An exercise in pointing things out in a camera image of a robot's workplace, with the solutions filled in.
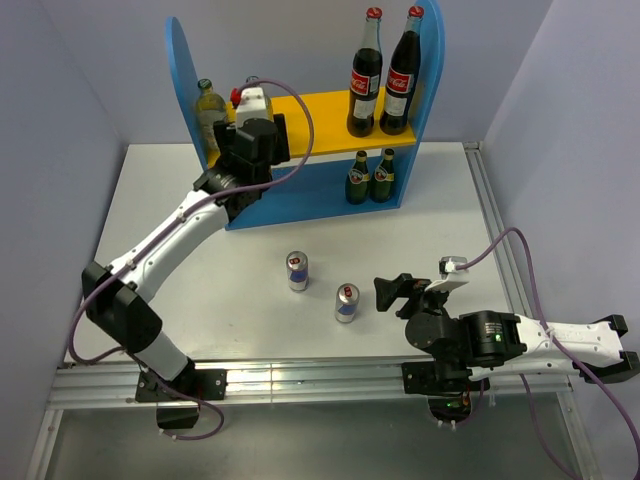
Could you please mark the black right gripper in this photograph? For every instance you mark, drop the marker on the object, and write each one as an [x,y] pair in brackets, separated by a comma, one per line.
[405,286]

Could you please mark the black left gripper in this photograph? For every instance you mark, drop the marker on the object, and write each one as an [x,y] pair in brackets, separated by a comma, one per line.
[225,134]

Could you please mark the clear water bottle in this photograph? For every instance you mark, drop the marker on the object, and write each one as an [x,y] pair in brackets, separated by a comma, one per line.
[210,109]
[267,98]

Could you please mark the clear water bottle front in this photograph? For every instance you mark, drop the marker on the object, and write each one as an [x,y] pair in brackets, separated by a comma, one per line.
[210,109]

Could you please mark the red bull can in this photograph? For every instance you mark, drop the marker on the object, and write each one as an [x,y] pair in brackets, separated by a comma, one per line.
[347,300]
[297,271]

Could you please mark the tall Coca-Cola bottle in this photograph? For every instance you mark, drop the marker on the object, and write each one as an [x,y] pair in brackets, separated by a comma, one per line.
[402,75]

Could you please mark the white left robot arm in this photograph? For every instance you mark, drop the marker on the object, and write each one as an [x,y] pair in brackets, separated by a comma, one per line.
[120,293]

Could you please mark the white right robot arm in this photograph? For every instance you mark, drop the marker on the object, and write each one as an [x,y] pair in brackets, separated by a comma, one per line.
[465,352]

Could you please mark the blue and yellow shelf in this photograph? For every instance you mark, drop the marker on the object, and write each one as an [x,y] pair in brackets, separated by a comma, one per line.
[315,136]

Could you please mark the green Perrier bottle right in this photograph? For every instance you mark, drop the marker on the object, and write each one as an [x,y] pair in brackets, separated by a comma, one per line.
[383,179]

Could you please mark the green perrier bottle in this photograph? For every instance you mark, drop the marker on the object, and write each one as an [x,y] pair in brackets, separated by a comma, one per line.
[383,179]
[357,181]

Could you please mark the green Perrier bottle left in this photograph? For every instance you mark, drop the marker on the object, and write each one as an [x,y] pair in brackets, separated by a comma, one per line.
[357,181]

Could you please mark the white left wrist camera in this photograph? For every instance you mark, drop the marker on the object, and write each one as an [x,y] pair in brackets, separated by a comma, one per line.
[248,104]

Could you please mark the aluminium frame rail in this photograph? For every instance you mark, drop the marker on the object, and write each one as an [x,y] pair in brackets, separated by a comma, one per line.
[112,385]

